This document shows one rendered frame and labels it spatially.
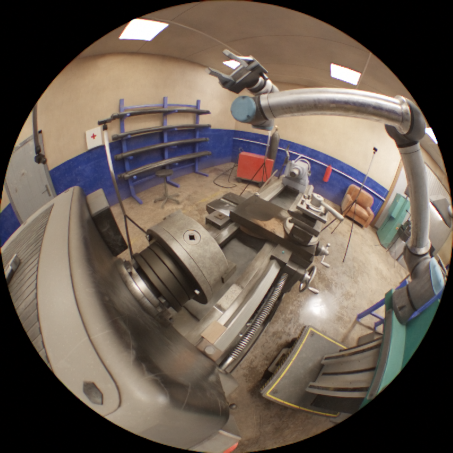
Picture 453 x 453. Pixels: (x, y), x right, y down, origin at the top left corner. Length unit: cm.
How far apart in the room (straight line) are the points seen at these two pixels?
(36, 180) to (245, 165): 463
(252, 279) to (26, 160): 364
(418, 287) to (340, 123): 448
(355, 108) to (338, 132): 435
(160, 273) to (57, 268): 21
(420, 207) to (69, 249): 88
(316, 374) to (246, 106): 160
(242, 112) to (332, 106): 26
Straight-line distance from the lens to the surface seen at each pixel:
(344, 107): 44
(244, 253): 91
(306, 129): 478
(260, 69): 48
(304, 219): 71
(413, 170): 68
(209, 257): 29
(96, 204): 36
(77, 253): 16
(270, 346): 151
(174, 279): 30
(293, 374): 127
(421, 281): 80
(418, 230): 79
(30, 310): 18
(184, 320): 72
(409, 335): 91
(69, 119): 329
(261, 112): 45
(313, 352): 135
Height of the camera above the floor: 141
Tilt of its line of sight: 40 degrees down
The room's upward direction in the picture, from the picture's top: 7 degrees clockwise
